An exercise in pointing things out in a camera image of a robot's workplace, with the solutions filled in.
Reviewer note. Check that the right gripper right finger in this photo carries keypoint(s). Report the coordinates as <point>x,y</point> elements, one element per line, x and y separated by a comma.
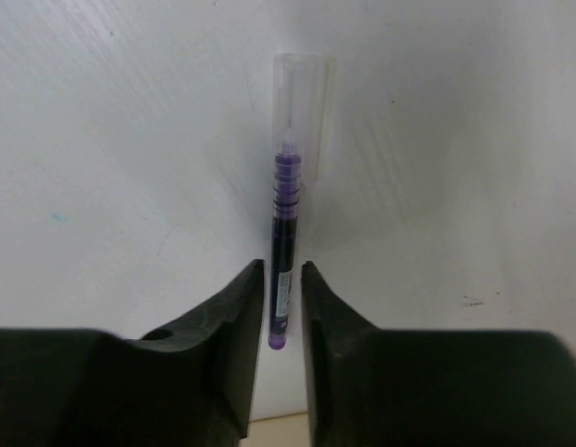
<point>368,386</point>

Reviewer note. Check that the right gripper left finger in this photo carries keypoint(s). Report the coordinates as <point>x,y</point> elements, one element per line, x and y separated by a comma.
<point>189,382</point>

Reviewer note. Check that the purple pen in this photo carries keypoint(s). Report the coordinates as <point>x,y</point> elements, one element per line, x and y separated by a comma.
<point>299,96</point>

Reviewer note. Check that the beige compartment tray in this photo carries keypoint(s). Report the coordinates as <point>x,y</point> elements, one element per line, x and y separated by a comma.
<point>289,431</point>

